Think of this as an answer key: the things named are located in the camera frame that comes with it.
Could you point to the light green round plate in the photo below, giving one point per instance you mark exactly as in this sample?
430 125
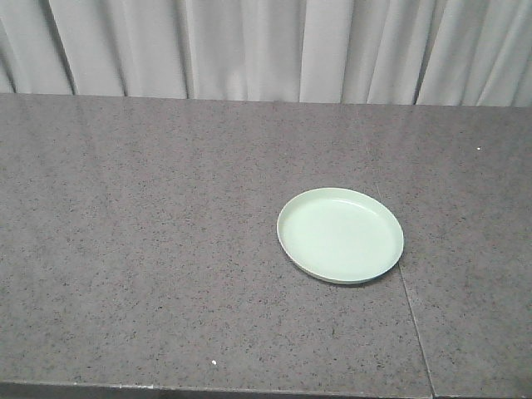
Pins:
340 236

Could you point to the white pleated curtain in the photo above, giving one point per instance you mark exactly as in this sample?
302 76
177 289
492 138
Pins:
456 53

